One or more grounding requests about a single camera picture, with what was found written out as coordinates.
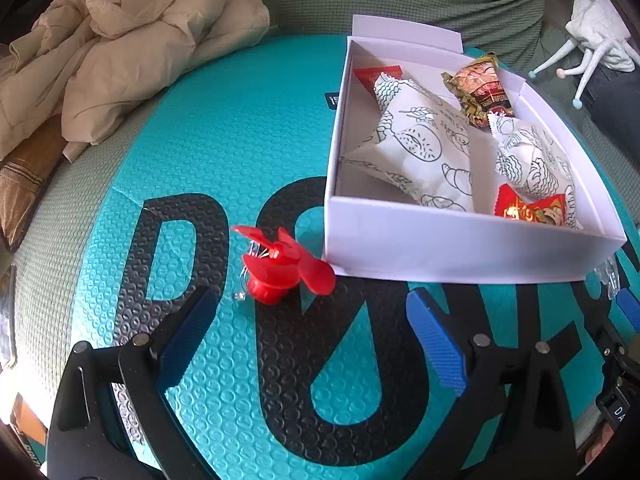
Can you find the white cardboard box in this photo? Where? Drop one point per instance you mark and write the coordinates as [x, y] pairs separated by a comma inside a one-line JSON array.
[[450, 255]]

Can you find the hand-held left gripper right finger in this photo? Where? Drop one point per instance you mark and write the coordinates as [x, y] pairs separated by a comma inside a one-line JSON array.
[[435, 340]]

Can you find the red and gold snack packet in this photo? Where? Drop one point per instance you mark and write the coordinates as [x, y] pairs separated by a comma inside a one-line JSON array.
[[530, 210]]

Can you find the clear plastic clip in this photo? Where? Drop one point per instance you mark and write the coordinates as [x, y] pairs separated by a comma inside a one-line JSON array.
[[607, 272]]

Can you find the brown striped pillow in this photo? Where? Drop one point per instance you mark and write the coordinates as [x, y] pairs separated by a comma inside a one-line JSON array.
[[25, 180]]

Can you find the small white bread packet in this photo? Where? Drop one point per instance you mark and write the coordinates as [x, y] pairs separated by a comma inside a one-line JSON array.
[[535, 160]]

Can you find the large white bread packet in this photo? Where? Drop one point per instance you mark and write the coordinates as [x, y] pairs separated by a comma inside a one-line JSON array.
[[425, 155]]

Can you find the green and red snack packet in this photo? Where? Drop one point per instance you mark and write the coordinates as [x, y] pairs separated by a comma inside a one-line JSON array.
[[480, 92]]

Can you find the beige padded jacket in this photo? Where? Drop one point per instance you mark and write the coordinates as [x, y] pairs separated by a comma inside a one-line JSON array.
[[125, 35]]

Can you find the white long-legged plush toy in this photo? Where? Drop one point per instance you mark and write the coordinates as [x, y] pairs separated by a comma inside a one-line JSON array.
[[595, 25]]

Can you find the teal mat with black letters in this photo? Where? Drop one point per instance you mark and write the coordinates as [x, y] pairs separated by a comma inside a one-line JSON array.
[[225, 160]]

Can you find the black phone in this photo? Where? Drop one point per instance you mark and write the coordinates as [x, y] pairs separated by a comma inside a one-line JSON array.
[[7, 315]]

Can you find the red hair claw clip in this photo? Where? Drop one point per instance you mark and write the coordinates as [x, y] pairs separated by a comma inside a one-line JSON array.
[[280, 265]]

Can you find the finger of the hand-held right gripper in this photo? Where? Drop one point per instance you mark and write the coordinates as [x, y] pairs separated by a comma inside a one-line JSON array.
[[628, 306]]

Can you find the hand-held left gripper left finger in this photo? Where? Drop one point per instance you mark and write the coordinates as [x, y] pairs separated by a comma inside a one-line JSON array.
[[187, 340]]

